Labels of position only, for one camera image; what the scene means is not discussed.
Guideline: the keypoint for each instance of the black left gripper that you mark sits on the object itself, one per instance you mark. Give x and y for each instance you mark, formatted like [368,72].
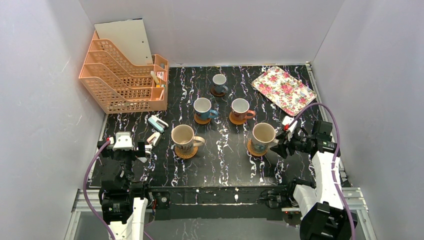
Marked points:
[125,151]

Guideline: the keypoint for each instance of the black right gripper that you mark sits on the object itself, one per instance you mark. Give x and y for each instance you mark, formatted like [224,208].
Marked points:
[291,143]

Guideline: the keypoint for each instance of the tall beige mug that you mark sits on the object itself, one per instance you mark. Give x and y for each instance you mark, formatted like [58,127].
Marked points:
[263,136]

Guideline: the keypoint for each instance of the woven rattan coaster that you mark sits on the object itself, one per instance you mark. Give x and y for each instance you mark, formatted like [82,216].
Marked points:
[186,155]
[253,152]

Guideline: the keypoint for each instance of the white and red mug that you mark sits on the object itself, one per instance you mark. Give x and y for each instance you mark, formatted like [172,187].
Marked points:
[241,109]

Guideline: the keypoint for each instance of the light wooden coaster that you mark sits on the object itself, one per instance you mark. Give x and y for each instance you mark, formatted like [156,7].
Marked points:
[200,121]
[235,121]

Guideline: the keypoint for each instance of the large beige floral mug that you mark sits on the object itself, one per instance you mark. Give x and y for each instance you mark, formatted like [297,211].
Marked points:
[185,138]

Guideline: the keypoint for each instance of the dark wooden coaster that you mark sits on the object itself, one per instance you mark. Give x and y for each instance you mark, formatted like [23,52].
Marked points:
[216,94]

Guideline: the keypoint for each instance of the small grey mug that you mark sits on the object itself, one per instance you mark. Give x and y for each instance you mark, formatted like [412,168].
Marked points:
[220,83]

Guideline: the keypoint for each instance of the blue patterned mug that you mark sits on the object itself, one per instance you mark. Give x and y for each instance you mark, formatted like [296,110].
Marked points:
[203,109]

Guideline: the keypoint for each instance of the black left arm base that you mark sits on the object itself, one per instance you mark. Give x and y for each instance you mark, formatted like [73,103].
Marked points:
[158,199]

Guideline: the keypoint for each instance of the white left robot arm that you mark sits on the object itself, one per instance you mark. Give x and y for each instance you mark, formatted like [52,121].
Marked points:
[122,198]

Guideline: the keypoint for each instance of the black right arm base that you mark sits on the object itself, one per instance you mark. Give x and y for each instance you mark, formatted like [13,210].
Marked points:
[282,198]

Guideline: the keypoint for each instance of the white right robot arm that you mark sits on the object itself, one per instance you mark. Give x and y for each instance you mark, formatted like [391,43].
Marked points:
[322,204]

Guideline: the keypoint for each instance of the floral tray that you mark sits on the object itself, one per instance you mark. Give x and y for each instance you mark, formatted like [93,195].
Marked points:
[284,90]

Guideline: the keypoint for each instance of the white and pink stapler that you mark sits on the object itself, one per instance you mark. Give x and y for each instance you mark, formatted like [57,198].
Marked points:
[154,139]

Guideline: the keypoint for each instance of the light blue stapler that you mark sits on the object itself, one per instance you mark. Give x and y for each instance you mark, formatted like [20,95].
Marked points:
[157,123]

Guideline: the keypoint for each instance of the orange plastic file organizer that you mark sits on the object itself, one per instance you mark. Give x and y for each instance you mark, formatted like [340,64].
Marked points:
[118,85]

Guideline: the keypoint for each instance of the white board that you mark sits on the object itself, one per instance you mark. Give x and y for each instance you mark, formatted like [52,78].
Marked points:
[130,37]

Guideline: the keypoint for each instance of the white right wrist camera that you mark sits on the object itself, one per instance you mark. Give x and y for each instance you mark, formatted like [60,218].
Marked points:
[289,125]

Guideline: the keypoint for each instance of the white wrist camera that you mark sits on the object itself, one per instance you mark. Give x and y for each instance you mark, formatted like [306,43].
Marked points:
[123,141]
[289,125]

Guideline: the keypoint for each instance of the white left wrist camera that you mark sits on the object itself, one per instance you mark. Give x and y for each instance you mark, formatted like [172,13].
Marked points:
[123,141]

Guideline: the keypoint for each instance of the aluminium frame rail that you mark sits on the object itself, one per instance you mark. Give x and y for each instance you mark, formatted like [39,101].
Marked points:
[227,203]

